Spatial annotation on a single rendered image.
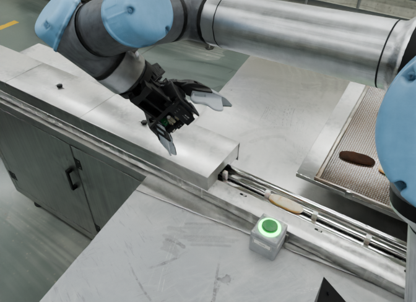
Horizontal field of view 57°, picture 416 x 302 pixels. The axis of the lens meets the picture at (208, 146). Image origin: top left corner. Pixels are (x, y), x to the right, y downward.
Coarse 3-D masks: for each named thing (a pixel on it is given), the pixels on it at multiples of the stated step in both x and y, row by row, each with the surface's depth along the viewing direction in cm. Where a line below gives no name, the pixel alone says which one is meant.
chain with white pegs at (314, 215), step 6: (222, 174) 113; (228, 180) 114; (258, 192) 110; (270, 192) 107; (306, 216) 104; (312, 216) 101; (336, 228) 100; (348, 234) 99; (360, 240) 98; (366, 240) 95; (372, 246) 96; (390, 252) 95; (402, 258) 94
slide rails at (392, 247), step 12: (240, 180) 112; (252, 192) 109; (264, 192) 109; (276, 192) 109; (300, 204) 105; (300, 216) 102; (324, 216) 102; (324, 228) 99; (348, 228) 99; (372, 240) 96; (384, 240) 96; (384, 252) 94; (396, 252) 94
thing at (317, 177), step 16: (368, 96) 127; (352, 112) 122; (368, 112) 122; (336, 144) 115; (352, 144) 114; (368, 144) 114; (320, 176) 108; (352, 176) 107; (368, 176) 106; (384, 176) 106; (352, 192) 102; (384, 192) 103; (384, 208) 99
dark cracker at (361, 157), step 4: (340, 152) 112; (344, 152) 112; (348, 152) 111; (352, 152) 111; (356, 152) 111; (340, 156) 111; (344, 156) 111; (348, 156) 110; (352, 156) 110; (356, 156) 110; (360, 156) 110; (364, 156) 110; (368, 156) 110; (348, 160) 110; (352, 160) 110; (356, 160) 109; (360, 160) 109; (364, 160) 109; (368, 160) 109; (372, 160) 109; (364, 164) 109; (368, 164) 108; (372, 164) 108
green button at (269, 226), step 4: (264, 220) 94; (268, 220) 94; (272, 220) 94; (264, 224) 93; (268, 224) 93; (272, 224) 93; (276, 224) 93; (264, 228) 92; (268, 228) 92; (272, 228) 92; (276, 228) 92; (268, 232) 92; (272, 232) 92
